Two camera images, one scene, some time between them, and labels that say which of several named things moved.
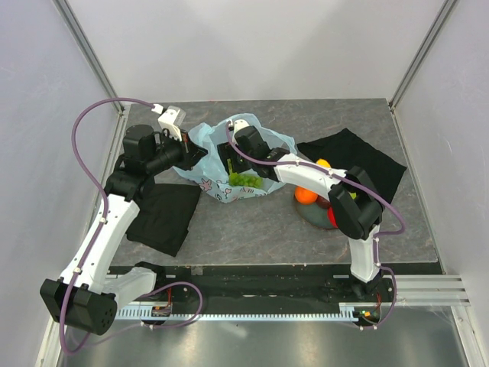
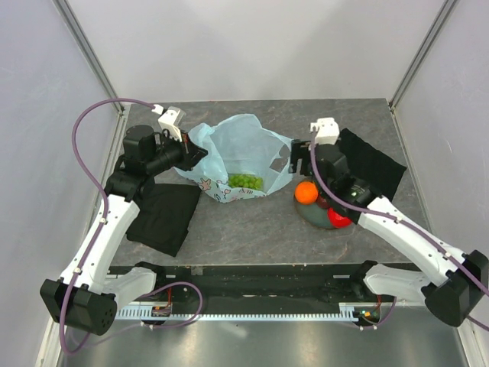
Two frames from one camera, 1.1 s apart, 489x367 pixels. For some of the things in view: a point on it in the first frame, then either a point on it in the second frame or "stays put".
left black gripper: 189,152 stays put
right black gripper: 226,151 to 300,149
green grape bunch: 239,179 stays put
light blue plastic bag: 212,173 stays put
